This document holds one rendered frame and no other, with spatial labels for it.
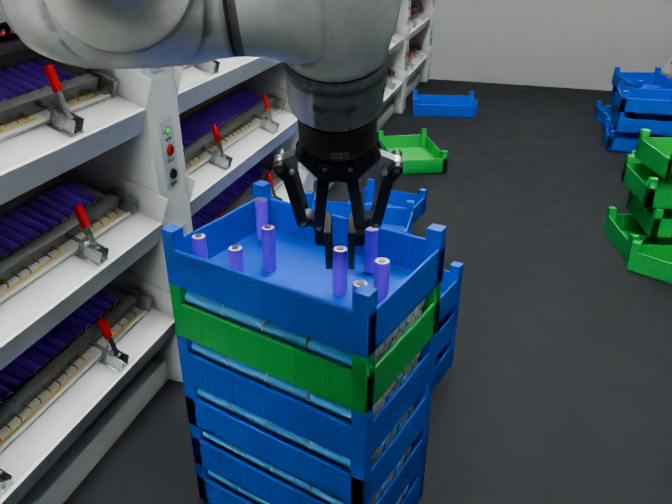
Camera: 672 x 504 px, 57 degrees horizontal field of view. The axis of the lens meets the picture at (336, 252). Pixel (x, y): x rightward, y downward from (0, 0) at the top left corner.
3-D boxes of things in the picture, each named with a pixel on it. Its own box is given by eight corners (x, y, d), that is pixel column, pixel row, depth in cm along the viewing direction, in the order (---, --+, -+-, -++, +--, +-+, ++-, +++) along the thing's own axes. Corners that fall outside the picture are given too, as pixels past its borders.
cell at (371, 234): (374, 232, 80) (372, 276, 83) (381, 227, 81) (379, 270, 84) (361, 229, 81) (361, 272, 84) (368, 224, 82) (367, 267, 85)
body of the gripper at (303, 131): (287, 131, 55) (295, 202, 62) (383, 132, 55) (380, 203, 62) (294, 78, 60) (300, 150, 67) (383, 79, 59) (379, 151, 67)
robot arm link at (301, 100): (390, 85, 50) (387, 141, 55) (388, 20, 55) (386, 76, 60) (277, 84, 50) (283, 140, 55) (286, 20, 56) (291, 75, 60)
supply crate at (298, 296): (442, 280, 83) (447, 225, 79) (366, 360, 68) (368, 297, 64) (263, 227, 97) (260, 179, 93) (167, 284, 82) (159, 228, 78)
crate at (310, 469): (430, 418, 94) (434, 376, 90) (362, 513, 79) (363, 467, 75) (271, 353, 108) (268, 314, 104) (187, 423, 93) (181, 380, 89)
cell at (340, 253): (349, 291, 79) (350, 246, 76) (342, 298, 78) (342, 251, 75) (337, 287, 80) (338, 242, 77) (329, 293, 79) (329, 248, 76)
